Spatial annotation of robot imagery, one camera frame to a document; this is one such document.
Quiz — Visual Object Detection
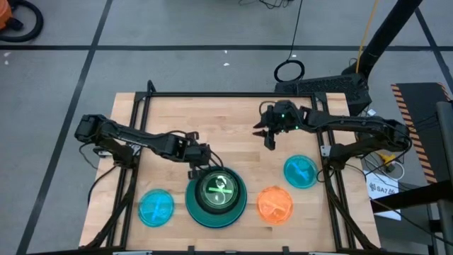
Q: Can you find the small green translucent plate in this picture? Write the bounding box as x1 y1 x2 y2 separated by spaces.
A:
199 171 237 209

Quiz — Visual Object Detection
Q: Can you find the yellow cable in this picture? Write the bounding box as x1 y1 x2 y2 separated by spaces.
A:
355 0 380 74

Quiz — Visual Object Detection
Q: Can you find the orange vacuum cleaner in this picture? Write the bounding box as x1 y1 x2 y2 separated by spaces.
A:
0 0 13 31

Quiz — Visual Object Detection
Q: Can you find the grey metal post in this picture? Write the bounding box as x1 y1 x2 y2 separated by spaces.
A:
435 100 453 255

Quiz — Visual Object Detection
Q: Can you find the thick black pole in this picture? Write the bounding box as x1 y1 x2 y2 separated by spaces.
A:
356 0 425 78

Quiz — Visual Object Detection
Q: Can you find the small cyan translucent plate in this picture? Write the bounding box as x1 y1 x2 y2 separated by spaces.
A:
137 188 176 228
282 154 320 190

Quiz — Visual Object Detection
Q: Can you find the black aluminium table frame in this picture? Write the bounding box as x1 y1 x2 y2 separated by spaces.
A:
79 79 382 253

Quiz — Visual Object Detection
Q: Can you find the black cable with coil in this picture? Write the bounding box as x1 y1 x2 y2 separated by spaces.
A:
273 0 306 84

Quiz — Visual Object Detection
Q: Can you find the black vacuum hose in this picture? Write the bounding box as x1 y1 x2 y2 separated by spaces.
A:
0 0 45 44

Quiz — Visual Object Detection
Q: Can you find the hazard striped black platform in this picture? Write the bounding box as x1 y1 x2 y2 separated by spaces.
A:
390 81 453 186

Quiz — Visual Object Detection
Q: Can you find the black perforated box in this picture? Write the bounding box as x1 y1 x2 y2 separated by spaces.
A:
274 73 373 116

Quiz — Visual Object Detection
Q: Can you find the white printed paper sheet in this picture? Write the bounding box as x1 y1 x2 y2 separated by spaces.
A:
363 169 403 221

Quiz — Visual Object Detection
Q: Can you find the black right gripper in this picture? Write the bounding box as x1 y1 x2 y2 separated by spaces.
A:
252 99 302 151

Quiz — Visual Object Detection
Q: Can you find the yellow plug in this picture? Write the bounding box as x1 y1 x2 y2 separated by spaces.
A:
378 152 396 173

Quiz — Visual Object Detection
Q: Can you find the large teal plastic plate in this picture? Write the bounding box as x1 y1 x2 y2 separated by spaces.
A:
185 165 248 228

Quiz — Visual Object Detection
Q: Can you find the small orange translucent plate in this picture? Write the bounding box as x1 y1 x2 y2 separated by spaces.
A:
256 185 294 226

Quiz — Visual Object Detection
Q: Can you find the black crossbeam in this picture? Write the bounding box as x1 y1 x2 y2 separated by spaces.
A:
370 179 453 214

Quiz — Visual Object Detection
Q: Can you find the black plastic plate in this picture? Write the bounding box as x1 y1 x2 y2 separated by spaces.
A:
193 169 247 215

